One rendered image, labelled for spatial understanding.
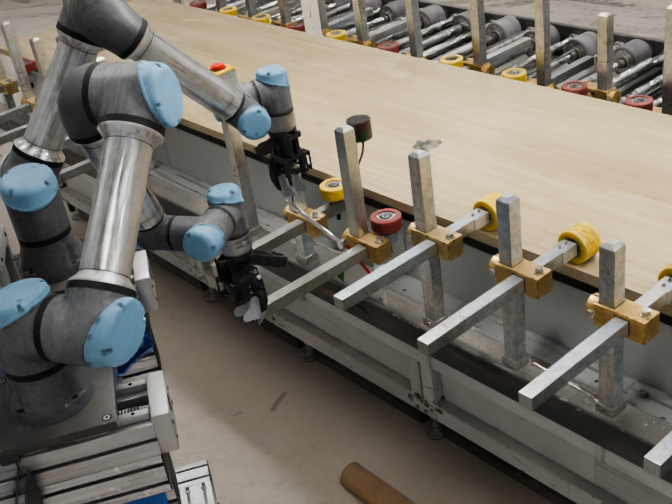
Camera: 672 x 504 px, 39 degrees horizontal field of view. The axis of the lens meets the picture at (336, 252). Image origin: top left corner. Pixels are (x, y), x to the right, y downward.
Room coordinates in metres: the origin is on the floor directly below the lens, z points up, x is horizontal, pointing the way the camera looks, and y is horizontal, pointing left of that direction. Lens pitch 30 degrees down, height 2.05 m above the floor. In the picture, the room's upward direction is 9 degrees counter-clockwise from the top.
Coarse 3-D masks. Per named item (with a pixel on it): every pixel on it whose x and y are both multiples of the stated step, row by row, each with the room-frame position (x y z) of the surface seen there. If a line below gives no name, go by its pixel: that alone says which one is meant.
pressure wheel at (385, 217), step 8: (376, 216) 2.09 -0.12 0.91; (384, 216) 2.08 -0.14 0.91; (392, 216) 2.08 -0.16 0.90; (400, 216) 2.07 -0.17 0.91; (376, 224) 2.06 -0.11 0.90; (384, 224) 2.05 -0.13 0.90; (392, 224) 2.05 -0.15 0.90; (400, 224) 2.06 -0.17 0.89; (376, 232) 2.06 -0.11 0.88; (384, 232) 2.05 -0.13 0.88; (392, 232) 2.05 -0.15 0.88
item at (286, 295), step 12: (396, 240) 2.08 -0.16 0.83; (348, 252) 2.01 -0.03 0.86; (360, 252) 2.01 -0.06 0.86; (324, 264) 1.97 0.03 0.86; (336, 264) 1.97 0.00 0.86; (348, 264) 1.98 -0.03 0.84; (312, 276) 1.93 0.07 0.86; (324, 276) 1.94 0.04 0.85; (288, 288) 1.89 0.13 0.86; (300, 288) 1.89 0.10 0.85; (312, 288) 1.91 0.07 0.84; (276, 300) 1.85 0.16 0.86; (288, 300) 1.87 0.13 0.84
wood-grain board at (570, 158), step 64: (256, 64) 3.43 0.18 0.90; (320, 64) 3.32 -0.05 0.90; (384, 64) 3.21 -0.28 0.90; (192, 128) 2.96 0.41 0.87; (320, 128) 2.73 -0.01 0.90; (384, 128) 2.65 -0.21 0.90; (448, 128) 2.57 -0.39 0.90; (512, 128) 2.50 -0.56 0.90; (576, 128) 2.43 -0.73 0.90; (640, 128) 2.36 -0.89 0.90; (384, 192) 2.23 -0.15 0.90; (448, 192) 2.17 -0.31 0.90; (512, 192) 2.11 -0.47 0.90; (576, 192) 2.06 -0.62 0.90; (640, 192) 2.01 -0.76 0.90; (640, 256) 1.73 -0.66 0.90
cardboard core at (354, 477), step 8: (352, 464) 2.10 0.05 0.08; (344, 472) 2.08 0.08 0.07; (352, 472) 2.07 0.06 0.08; (360, 472) 2.06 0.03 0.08; (368, 472) 2.06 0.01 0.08; (344, 480) 2.07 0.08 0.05; (352, 480) 2.05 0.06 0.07; (360, 480) 2.04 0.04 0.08; (368, 480) 2.03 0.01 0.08; (376, 480) 2.02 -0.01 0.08; (352, 488) 2.04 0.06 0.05; (360, 488) 2.02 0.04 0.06; (368, 488) 2.00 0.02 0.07; (376, 488) 1.99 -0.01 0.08; (384, 488) 1.98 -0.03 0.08; (392, 488) 1.99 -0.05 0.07; (360, 496) 2.01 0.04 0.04; (368, 496) 1.99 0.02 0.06; (376, 496) 1.97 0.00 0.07; (384, 496) 1.96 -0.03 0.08; (392, 496) 1.95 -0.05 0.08; (400, 496) 1.94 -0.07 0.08
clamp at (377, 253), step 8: (344, 232) 2.11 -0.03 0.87; (368, 232) 2.08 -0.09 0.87; (352, 240) 2.07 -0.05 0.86; (360, 240) 2.04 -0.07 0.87; (368, 240) 2.04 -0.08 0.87; (384, 240) 2.03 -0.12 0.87; (368, 248) 2.02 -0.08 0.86; (376, 248) 2.00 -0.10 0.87; (384, 248) 2.01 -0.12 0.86; (368, 256) 2.02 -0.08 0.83; (376, 256) 2.00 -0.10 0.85; (384, 256) 2.01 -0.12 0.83
